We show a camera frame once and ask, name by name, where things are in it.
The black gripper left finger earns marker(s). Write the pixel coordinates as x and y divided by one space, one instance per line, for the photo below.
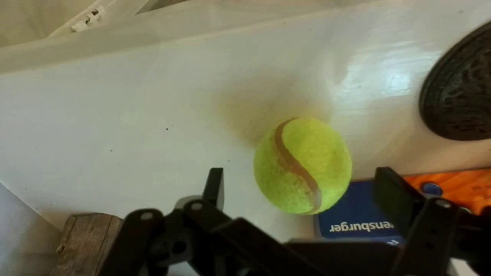
213 189

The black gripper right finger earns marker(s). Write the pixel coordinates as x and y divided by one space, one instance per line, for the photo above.
395 194

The yellow-green tennis ball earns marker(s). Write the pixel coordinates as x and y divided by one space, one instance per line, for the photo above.
306 163

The dark metal candle holder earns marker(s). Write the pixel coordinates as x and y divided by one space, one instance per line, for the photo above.
460 86

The blue orange puzzle box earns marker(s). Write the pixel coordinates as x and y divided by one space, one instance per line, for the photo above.
352 215

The grey wooden block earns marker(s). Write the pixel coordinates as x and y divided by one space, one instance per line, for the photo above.
85 240

